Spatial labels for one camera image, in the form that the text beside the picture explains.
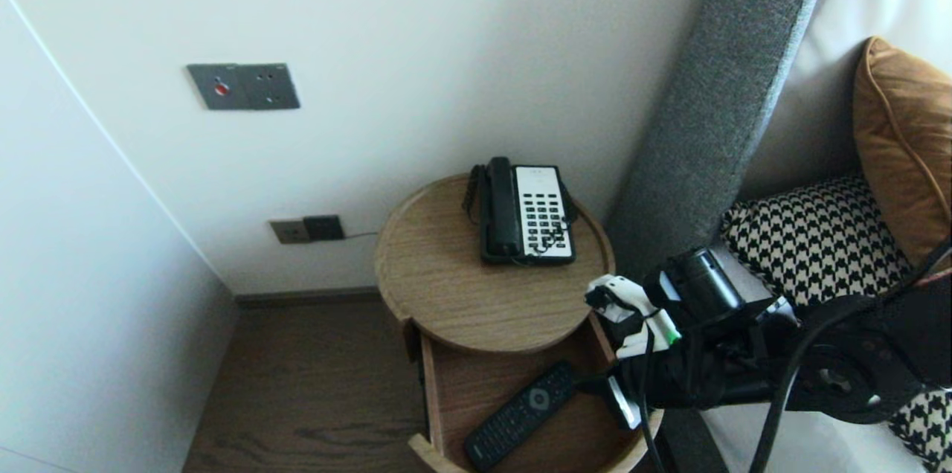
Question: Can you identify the beige pillow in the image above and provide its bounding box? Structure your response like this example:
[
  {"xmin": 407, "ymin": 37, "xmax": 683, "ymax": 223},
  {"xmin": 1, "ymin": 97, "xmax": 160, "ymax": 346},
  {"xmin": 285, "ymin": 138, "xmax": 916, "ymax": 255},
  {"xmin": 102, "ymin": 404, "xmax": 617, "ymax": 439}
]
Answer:
[{"xmin": 733, "ymin": 42, "xmax": 867, "ymax": 202}]

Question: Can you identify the round wooden bedside table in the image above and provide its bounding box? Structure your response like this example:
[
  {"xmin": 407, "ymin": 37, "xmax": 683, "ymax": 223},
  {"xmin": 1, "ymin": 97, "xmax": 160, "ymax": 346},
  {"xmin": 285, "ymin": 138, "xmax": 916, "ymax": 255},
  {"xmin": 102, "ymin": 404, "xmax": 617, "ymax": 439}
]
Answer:
[{"xmin": 374, "ymin": 174, "xmax": 617, "ymax": 364}]

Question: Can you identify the black white houndstooth pillow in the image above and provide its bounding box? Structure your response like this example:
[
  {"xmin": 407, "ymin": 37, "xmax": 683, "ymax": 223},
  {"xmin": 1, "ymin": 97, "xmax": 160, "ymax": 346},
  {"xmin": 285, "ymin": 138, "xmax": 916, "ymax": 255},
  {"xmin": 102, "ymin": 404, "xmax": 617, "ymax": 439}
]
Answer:
[{"xmin": 718, "ymin": 174, "xmax": 952, "ymax": 473}]

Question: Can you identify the grey wall switch panel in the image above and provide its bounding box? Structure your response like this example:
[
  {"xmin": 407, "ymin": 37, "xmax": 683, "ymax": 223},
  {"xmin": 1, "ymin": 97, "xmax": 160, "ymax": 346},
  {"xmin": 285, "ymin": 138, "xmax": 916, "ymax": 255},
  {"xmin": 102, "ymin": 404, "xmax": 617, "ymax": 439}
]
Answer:
[{"xmin": 186, "ymin": 62, "xmax": 300, "ymax": 111}]

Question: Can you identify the brown wooden baseboard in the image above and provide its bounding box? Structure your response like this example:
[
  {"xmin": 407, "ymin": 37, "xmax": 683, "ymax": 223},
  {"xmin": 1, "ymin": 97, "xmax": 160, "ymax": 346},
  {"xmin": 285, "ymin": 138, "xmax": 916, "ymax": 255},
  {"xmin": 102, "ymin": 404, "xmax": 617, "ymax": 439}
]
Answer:
[{"xmin": 235, "ymin": 287, "xmax": 382, "ymax": 310}]

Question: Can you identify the round wooden side table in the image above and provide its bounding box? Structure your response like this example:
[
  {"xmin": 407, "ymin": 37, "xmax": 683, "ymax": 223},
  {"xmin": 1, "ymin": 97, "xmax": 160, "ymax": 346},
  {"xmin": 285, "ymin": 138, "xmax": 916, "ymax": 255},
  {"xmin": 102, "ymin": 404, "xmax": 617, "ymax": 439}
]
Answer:
[{"xmin": 406, "ymin": 309, "xmax": 666, "ymax": 473}]

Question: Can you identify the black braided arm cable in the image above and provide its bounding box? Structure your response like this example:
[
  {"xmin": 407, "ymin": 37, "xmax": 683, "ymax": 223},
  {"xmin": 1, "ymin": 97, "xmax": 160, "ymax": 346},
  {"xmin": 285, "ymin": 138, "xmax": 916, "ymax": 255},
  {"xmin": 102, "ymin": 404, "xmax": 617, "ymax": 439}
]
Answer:
[{"xmin": 636, "ymin": 235, "xmax": 952, "ymax": 473}]

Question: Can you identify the black tv remote control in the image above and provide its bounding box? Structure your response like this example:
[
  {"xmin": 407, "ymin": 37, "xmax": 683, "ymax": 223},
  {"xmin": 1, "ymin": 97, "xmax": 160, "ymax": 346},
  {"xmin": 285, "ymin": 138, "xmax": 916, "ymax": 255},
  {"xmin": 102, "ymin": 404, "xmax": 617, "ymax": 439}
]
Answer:
[{"xmin": 465, "ymin": 360, "xmax": 579, "ymax": 471}]

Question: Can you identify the beige wall socket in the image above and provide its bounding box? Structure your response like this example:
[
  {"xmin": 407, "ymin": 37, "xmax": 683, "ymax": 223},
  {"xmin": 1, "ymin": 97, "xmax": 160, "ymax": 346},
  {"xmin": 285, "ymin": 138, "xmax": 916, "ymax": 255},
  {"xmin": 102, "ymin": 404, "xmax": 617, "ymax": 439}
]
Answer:
[{"xmin": 269, "ymin": 219, "xmax": 312, "ymax": 245}]

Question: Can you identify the black wall plug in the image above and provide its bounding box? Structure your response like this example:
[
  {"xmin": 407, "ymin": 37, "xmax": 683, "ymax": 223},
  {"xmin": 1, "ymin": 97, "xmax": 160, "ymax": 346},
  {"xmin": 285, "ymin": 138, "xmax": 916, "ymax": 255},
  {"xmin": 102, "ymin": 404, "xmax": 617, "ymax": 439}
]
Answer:
[{"xmin": 303, "ymin": 215, "xmax": 346, "ymax": 242}]

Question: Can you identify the brown velvet cushion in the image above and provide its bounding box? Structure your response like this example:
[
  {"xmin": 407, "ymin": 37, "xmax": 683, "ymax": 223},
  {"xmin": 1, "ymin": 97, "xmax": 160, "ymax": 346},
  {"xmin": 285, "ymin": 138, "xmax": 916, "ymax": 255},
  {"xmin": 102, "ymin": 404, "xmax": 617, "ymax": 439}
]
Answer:
[{"xmin": 853, "ymin": 36, "xmax": 952, "ymax": 273}]

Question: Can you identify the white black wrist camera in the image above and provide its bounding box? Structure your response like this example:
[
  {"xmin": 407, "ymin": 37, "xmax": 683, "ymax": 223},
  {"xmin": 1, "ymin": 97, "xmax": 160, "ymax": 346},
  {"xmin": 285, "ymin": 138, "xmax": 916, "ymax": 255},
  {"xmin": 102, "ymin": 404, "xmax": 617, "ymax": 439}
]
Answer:
[{"xmin": 585, "ymin": 246, "xmax": 797, "ymax": 358}]

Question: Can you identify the grey fabric headboard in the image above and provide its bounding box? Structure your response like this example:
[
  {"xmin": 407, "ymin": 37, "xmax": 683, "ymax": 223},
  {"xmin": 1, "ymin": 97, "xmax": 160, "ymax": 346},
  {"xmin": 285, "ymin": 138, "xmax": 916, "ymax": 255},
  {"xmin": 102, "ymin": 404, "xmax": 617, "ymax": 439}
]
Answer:
[{"xmin": 604, "ymin": 0, "xmax": 837, "ymax": 288}]

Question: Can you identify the black telephone handset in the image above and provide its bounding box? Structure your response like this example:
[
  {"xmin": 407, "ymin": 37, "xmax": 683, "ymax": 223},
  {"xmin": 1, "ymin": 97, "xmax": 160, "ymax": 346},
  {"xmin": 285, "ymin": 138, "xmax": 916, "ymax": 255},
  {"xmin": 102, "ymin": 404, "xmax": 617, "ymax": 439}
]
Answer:
[{"xmin": 483, "ymin": 156, "xmax": 521, "ymax": 258}]

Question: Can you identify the black and white telephone base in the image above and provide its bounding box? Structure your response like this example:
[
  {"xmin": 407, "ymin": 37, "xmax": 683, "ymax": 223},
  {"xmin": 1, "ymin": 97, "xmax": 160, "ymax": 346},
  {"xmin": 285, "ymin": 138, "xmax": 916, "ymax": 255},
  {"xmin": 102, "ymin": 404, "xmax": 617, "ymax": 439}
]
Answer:
[{"xmin": 478, "ymin": 164, "xmax": 576, "ymax": 266}]

